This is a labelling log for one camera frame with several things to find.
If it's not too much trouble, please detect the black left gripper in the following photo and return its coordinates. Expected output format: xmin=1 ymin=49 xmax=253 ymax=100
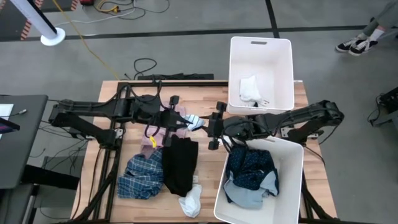
xmin=155 ymin=95 xmax=195 ymax=147

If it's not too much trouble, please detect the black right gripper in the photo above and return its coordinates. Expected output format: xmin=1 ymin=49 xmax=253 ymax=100
xmin=206 ymin=101 xmax=249 ymax=151

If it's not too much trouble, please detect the light blue striped sock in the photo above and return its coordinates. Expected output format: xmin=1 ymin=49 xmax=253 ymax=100
xmin=185 ymin=114 xmax=206 ymax=131

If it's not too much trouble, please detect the pink shirt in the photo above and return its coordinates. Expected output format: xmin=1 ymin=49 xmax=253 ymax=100
xmin=141 ymin=104 xmax=187 ymax=158

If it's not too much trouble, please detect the navy dotted shirt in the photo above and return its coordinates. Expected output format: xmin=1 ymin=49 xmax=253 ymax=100
xmin=223 ymin=146 xmax=280 ymax=209

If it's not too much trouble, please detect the small white printed sock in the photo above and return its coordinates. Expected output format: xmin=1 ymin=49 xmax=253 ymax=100
xmin=217 ymin=136 xmax=233 ymax=149

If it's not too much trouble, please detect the black garment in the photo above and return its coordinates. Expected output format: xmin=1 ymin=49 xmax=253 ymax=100
xmin=161 ymin=134 xmax=199 ymax=197

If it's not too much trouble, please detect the black bar behind table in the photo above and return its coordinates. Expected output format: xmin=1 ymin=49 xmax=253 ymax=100
xmin=137 ymin=73 xmax=215 ymax=81

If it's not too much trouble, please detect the blue plaid shirt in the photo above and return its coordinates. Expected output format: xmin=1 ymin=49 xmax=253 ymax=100
xmin=117 ymin=149 xmax=165 ymax=200

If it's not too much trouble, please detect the white woven plastic bin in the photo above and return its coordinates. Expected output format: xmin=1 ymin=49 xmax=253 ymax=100
xmin=213 ymin=136 xmax=305 ymax=224
xmin=228 ymin=36 xmax=295 ymax=116

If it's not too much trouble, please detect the person's black white sneaker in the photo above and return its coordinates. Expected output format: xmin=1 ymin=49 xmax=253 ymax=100
xmin=348 ymin=37 xmax=379 ymax=57
xmin=335 ymin=36 xmax=358 ymax=53

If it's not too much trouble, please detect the white and black pole stand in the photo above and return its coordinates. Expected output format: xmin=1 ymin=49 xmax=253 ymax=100
xmin=9 ymin=0 xmax=67 ymax=47

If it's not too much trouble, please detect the black desk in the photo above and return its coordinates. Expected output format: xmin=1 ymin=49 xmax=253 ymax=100
xmin=0 ymin=95 xmax=49 ymax=190

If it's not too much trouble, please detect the dark tablet device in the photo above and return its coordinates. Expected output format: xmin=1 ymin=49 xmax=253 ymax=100
xmin=0 ymin=117 xmax=21 ymax=134

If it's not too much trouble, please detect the white paper sheet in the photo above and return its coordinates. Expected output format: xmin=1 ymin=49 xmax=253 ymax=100
xmin=0 ymin=104 xmax=15 ymax=118

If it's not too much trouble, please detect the person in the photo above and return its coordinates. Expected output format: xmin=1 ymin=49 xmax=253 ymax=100
xmin=335 ymin=0 xmax=398 ymax=57

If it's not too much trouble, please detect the black hazard-striped floor mat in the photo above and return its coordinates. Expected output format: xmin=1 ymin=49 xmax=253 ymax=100
xmin=0 ymin=0 xmax=44 ymax=42

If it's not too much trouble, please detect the black floor cable loop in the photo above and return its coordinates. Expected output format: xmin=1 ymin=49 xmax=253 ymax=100
xmin=132 ymin=58 xmax=158 ymax=81

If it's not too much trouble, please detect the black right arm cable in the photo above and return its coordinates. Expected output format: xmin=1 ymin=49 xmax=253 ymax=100
xmin=304 ymin=145 xmax=327 ymax=166

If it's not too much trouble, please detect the yellow cable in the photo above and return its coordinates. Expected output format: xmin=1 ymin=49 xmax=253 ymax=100
xmin=51 ymin=0 xmax=121 ymax=81

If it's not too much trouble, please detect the white floor cable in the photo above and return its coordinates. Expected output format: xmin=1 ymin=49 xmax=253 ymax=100
xmin=54 ymin=6 xmax=137 ymax=28

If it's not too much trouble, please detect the grey plug cable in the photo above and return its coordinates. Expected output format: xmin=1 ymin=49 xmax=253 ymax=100
xmin=0 ymin=108 xmax=28 ymax=119

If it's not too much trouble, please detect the black equipment box with cables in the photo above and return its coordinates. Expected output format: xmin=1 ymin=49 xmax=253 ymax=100
xmin=367 ymin=86 xmax=398 ymax=128

